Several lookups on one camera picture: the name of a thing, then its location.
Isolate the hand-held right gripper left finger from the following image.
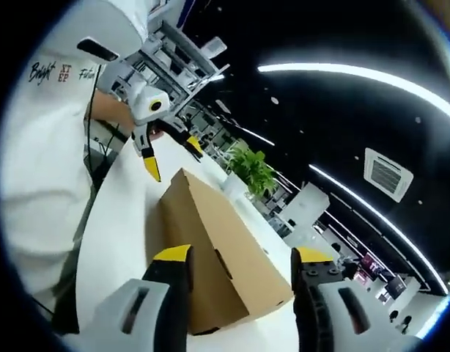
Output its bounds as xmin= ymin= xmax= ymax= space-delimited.
xmin=89 ymin=244 xmax=195 ymax=352

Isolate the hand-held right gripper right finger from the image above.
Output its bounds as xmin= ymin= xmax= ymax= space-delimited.
xmin=290 ymin=247 xmax=422 ymax=352

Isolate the brown cardboard shoe box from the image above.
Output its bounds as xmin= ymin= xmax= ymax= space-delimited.
xmin=159 ymin=167 xmax=295 ymax=337

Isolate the grey metal storage shelf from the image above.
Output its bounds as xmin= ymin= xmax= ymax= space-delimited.
xmin=136 ymin=18 xmax=230 ymax=111

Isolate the red hanging screen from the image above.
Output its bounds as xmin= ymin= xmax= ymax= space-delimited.
xmin=359 ymin=252 xmax=380 ymax=282

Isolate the dark hanging monitor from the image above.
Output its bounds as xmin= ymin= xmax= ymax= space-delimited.
xmin=387 ymin=275 xmax=405 ymax=298

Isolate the white chest-worn device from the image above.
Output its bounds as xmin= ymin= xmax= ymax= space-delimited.
xmin=75 ymin=0 xmax=150 ymax=63

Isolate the potted green plant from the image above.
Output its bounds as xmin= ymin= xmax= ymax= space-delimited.
xmin=223 ymin=141 xmax=281 ymax=202

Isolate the white printed shirt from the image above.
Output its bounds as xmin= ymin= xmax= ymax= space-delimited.
xmin=0 ymin=0 xmax=151 ymax=305

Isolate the white ceiling light strip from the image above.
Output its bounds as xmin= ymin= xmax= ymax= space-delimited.
xmin=257 ymin=62 xmax=450 ymax=122
xmin=307 ymin=163 xmax=450 ymax=295

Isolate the ceiling air conditioner vent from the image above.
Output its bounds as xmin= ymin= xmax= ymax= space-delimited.
xmin=363 ymin=147 xmax=415 ymax=202

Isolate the grey device cable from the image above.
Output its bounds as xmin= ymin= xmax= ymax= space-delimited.
xmin=84 ymin=76 xmax=100 ymax=179

